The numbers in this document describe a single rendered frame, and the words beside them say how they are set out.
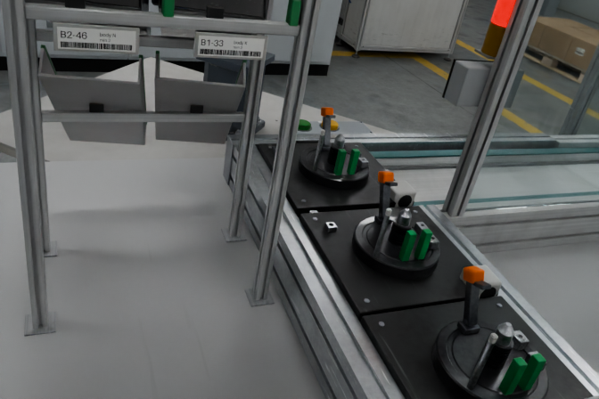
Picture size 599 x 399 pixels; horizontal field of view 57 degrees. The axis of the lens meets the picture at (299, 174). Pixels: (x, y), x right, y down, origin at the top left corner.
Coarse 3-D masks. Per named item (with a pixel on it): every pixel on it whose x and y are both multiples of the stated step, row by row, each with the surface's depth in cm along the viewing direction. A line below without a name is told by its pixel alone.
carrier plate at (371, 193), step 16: (272, 144) 115; (304, 144) 117; (352, 144) 121; (272, 160) 109; (368, 160) 116; (304, 176) 105; (368, 176) 109; (288, 192) 99; (304, 192) 100; (320, 192) 101; (336, 192) 102; (352, 192) 103; (368, 192) 104; (304, 208) 96; (320, 208) 97; (336, 208) 98; (352, 208) 100; (368, 208) 101
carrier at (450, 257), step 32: (320, 224) 92; (352, 224) 93; (384, 224) 80; (416, 224) 91; (352, 256) 86; (384, 256) 84; (416, 256) 85; (448, 256) 90; (352, 288) 79; (384, 288) 80; (416, 288) 82; (448, 288) 83
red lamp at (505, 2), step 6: (498, 0) 88; (504, 0) 87; (510, 0) 87; (498, 6) 88; (504, 6) 87; (510, 6) 87; (498, 12) 88; (504, 12) 88; (510, 12) 87; (492, 18) 90; (498, 18) 89; (504, 18) 88; (498, 24) 89; (504, 24) 88
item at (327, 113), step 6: (324, 108) 110; (330, 108) 110; (324, 114) 110; (330, 114) 110; (324, 120) 110; (330, 120) 111; (324, 126) 110; (330, 126) 111; (330, 132) 111; (324, 138) 111; (330, 138) 111; (324, 144) 111
